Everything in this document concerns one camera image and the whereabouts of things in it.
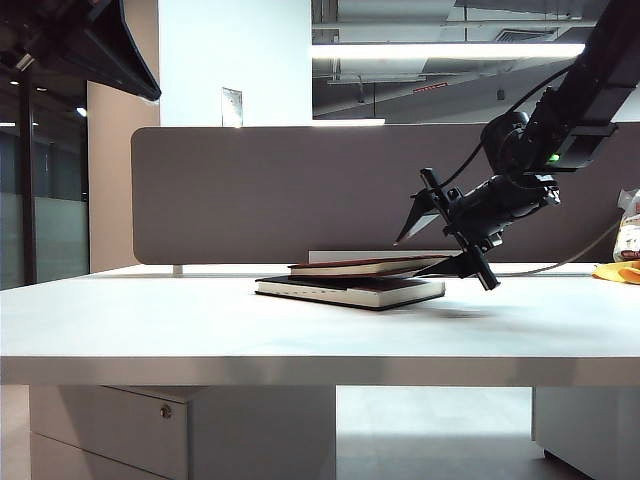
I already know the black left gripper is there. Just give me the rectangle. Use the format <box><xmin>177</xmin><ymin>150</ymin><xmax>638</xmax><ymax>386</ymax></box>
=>
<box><xmin>0</xmin><ymin>0</ymin><xmax>162</xmax><ymax>101</ymax></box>

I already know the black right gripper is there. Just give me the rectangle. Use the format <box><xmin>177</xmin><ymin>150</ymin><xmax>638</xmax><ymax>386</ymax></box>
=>
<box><xmin>393</xmin><ymin>167</ymin><xmax>562</xmax><ymax>292</ymax></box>

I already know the red hardcover book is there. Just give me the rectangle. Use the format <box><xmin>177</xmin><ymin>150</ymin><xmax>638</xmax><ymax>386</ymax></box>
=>
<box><xmin>287</xmin><ymin>253</ymin><xmax>454</xmax><ymax>279</ymax></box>

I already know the black hardcover book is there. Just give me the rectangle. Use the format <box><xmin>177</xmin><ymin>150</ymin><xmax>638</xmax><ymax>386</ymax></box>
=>
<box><xmin>253</xmin><ymin>273</ymin><xmax>446</xmax><ymax>312</ymax></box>

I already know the grey desk divider panel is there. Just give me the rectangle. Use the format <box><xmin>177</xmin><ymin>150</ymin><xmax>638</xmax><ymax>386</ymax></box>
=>
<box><xmin>130</xmin><ymin>123</ymin><xmax>640</xmax><ymax>266</ymax></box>

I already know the short ceiling light strip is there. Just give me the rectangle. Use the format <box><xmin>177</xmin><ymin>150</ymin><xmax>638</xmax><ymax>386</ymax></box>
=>
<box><xmin>312</xmin><ymin>118</ymin><xmax>385</xmax><ymax>127</ymax></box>

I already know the dark glass partition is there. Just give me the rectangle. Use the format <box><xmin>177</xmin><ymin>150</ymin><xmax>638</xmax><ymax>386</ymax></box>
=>
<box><xmin>0</xmin><ymin>59</ymin><xmax>90</xmax><ymax>292</ymax></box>

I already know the yellow cloth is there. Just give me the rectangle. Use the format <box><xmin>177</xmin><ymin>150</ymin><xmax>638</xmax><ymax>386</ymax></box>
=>
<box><xmin>591</xmin><ymin>260</ymin><xmax>640</xmax><ymax>286</ymax></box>

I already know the long ceiling light strip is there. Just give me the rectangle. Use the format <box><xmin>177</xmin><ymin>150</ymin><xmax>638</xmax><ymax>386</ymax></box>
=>
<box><xmin>310</xmin><ymin>43</ymin><xmax>587</xmax><ymax>62</ymax></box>

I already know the clear plastic snack bag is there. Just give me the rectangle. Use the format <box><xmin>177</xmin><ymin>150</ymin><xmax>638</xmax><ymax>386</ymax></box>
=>
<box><xmin>612</xmin><ymin>188</ymin><xmax>640</xmax><ymax>265</ymax></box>

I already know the ceiling air vent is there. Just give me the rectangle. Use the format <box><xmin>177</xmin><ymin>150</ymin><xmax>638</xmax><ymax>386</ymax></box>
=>
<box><xmin>492</xmin><ymin>29</ymin><xmax>557</xmax><ymax>44</ymax></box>

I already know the white cabinet on castors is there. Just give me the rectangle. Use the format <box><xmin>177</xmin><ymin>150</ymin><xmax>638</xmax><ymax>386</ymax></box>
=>
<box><xmin>530</xmin><ymin>387</ymin><xmax>640</xmax><ymax>480</ymax></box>

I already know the white drawer cabinet with lock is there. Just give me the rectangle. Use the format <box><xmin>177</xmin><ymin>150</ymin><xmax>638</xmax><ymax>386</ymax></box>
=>
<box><xmin>28</xmin><ymin>384</ymin><xmax>336</xmax><ymax>480</ymax></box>

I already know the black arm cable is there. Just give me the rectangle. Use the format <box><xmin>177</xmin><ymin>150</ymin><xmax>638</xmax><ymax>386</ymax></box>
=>
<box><xmin>439</xmin><ymin>67</ymin><xmax>574</xmax><ymax>187</ymax></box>

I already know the silver wall plate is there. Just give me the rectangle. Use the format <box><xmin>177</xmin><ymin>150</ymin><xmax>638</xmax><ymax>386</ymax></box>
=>
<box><xmin>219</xmin><ymin>87</ymin><xmax>245</xmax><ymax>129</ymax></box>

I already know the grey power cable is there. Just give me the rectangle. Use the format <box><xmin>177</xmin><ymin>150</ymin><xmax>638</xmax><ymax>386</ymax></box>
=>
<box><xmin>492</xmin><ymin>222</ymin><xmax>621</xmax><ymax>279</ymax></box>

